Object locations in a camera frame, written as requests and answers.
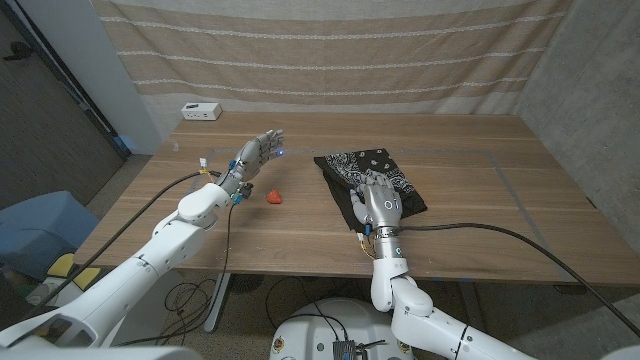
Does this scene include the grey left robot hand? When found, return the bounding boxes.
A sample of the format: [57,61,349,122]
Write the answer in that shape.
[216,128,286,195]

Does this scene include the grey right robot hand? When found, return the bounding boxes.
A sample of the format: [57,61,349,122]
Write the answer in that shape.
[348,169,405,232]

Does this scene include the black paisley bandana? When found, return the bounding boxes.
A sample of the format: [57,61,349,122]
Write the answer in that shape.
[313,148,429,234]

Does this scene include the white power strip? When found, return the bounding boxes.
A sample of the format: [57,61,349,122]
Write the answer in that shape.
[180,102,223,122]

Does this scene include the beige striped backdrop cloth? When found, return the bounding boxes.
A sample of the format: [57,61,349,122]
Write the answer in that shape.
[92,0,574,116]

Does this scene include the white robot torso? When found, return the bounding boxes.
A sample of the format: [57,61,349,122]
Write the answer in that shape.
[269,297,401,360]

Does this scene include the black round floor disc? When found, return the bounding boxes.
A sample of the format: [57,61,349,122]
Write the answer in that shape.
[230,273,265,294]

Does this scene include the grey metal table leg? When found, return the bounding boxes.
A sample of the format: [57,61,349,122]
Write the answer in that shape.
[203,272,232,335]
[457,281,490,331]

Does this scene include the small grey torso device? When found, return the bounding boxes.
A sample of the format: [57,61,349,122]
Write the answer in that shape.
[333,340,357,360]

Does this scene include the blue upholstered chair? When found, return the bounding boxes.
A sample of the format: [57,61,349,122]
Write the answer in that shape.
[0,190,100,279]

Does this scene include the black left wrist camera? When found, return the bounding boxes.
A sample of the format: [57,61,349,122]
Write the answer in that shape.
[232,182,255,205]

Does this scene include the right wrist yellow wire plug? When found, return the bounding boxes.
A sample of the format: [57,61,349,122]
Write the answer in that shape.
[355,231,376,260]

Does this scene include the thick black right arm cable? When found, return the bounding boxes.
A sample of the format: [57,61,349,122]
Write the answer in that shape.
[398,222,640,339]

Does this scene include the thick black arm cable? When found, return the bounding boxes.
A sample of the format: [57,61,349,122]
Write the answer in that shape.
[398,222,640,339]
[24,170,221,316]

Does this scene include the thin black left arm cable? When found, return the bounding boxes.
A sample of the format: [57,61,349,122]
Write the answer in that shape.
[117,199,236,347]

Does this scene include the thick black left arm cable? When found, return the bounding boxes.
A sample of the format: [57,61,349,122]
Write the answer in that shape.
[24,170,221,316]

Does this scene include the thin black torso cable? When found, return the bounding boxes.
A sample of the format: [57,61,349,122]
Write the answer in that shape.
[264,276,351,344]

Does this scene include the black floor cable loops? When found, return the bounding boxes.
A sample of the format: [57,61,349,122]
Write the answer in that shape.
[157,278,217,346]

